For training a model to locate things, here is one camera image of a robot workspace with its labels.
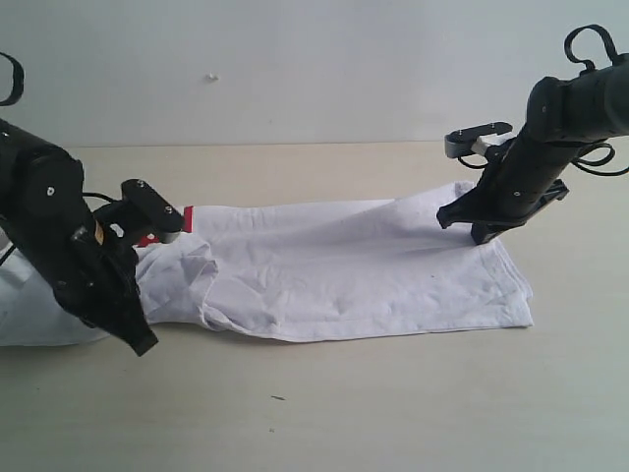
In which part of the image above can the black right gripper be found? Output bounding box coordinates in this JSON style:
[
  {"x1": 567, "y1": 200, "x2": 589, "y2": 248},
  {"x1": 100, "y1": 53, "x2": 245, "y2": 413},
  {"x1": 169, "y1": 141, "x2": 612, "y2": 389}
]
[{"x1": 436, "y1": 142, "x2": 573, "y2": 245}]

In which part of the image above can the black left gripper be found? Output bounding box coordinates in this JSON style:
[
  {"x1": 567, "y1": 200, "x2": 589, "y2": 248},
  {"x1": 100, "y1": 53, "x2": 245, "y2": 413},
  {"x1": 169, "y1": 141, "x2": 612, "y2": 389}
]
[{"x1": 51, "y1": 204, "x2": 158, "y2": 357}]

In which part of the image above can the white t-shirt red Chinese lettering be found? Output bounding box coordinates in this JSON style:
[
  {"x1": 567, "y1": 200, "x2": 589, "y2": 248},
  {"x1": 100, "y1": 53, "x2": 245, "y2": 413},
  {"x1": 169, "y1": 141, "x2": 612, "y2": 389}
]
[{"x1": 0, "y1": 180, "x2": 535, "y2": 348}]

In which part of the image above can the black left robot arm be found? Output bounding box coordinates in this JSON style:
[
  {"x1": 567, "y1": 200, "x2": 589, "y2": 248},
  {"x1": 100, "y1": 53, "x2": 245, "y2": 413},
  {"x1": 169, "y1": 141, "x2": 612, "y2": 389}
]
[{"x1": 1, "y1": 121, "x2": 158, "y2": 356}]

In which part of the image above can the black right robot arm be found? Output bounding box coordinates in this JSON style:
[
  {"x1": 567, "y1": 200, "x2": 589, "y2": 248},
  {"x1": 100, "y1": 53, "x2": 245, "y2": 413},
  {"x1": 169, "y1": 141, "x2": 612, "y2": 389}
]
[{"x1": 436, "y1": 65, "x2": 628, "y2": 245}]

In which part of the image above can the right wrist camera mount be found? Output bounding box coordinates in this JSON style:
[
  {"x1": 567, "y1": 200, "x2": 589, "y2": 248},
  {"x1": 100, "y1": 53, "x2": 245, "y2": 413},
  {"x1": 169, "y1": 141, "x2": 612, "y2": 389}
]
[{"x1": 444, "y1": 122, "x2": 513, "y2": 159}]

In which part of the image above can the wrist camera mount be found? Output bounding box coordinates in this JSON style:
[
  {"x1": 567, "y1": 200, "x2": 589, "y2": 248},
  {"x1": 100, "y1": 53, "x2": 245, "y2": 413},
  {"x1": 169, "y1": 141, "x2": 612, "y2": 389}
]
[
  {"x1": 121, "y1": 179, "x2": 185, "y2": 244},
  {"x1": 444, "y1": 122, "x2": 513, "y2": 159}
]

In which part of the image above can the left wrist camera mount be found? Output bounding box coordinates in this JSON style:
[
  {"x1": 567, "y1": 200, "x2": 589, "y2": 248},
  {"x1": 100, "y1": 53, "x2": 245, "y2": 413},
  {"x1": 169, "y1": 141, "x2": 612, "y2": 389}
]
[{"x1": 121, "y1": 179, "x2": 185, "y2": 244}]

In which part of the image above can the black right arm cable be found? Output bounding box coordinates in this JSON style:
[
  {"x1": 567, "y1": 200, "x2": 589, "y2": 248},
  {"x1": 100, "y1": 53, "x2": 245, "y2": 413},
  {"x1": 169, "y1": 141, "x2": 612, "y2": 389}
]
[{"x1": 563, "y1": 22, "x2": 629, "y2": 177}]

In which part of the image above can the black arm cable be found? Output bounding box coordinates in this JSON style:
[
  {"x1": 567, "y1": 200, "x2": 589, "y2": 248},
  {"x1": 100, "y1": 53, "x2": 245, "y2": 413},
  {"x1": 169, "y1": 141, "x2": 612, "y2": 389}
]
[
  {"x1": 0, "y1": 51, "x2": 26, "y2": 107},
  {"x1": 563, "y1": 22, "x2": 629, "y2": 177}
]

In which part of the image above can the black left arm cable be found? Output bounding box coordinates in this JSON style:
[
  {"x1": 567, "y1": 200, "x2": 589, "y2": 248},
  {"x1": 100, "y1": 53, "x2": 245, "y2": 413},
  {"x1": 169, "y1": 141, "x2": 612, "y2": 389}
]
[{"x1": 0, "y1": 51, "x2": 26, "y2": 107}]

